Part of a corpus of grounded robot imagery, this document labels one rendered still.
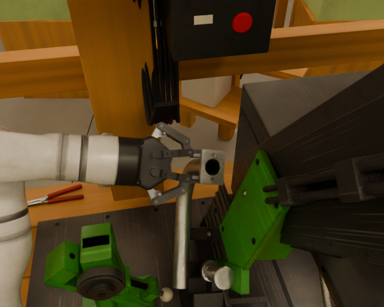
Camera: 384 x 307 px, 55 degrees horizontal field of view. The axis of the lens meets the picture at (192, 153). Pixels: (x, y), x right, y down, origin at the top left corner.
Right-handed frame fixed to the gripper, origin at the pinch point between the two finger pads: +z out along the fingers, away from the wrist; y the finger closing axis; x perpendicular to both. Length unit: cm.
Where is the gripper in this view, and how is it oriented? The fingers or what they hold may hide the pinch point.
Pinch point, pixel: (202, 166)
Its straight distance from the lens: 60.6
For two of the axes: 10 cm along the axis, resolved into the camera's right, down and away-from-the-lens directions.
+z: 9.5, 0.8, 3.0
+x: -3.1, 0.1, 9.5
